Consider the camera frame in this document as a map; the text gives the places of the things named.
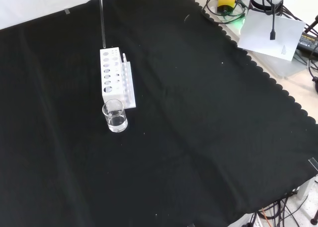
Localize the clear glass rod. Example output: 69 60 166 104
99 0 107 49

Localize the white test tube rack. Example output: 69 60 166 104
99 47 137 110

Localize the yellow stop button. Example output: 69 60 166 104
217 0 237 14

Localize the small glass beaker with water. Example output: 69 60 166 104
102 99 129 133

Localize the white paper sheet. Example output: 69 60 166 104
238 9 306 62

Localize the black bench cloth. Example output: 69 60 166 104
0 0 318 227

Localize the pale grey board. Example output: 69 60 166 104
258 50 310 78

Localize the black tripod leg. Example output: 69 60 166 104
304 13 318 36

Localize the black power adapter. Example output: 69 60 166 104
297 31 318 55

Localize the large clear tape strip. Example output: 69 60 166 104
308 157 318 174

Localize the white power strip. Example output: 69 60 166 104
244 212 263 227

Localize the coiled black cable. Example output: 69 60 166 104
201 0 249 24

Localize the black cable with plug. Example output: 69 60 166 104
269 0 278 41

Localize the orange cable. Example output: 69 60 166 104
260 208 274 227

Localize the black floor cable bundle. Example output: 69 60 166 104
248 191 318 227

